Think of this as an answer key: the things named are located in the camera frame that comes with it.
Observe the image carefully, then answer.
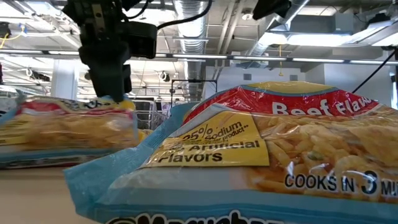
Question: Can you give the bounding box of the silver round air duct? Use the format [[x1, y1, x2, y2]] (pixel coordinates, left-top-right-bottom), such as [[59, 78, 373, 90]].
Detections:
[[172, 0, 210, 102]]

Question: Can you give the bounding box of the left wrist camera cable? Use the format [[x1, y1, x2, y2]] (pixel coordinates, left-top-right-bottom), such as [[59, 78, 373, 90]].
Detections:
[[124, 0, 214, 31]]

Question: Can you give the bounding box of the white building column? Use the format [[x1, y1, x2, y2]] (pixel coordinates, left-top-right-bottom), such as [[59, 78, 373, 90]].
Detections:
[[51, 58, 78, 101]]

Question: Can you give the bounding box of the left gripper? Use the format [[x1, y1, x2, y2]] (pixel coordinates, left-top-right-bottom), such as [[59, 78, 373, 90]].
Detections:
[[62, 0, 132, 103]]

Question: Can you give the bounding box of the silver slanted air duct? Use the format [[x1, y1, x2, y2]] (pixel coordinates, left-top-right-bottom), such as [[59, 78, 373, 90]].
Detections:
[[236, 0, 312, 68]]

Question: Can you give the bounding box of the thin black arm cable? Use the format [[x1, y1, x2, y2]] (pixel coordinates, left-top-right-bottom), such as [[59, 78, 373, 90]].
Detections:
[[352, 49, 398, 94]]

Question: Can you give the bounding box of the blue Maruchan beef ramen pack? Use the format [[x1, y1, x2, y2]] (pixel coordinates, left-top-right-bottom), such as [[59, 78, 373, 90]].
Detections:
[[63, 81, 398, 224], [0, 95, 140, 162]]

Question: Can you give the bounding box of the black ceiling device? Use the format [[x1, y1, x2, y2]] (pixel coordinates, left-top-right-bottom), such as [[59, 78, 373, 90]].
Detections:
[[0, 21, 12, 39]]

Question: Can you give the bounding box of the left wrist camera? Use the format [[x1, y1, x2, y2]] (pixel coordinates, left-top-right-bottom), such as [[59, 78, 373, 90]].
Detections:
[[124, 21, 158, 60]]

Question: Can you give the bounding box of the clear plastic bin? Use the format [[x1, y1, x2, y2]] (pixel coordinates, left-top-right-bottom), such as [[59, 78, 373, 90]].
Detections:
[[133, 100, 171, 131]]

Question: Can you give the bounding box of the long ceiling light strip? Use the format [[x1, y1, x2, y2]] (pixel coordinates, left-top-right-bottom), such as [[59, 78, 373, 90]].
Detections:
[[0, 49, 398, 66]]

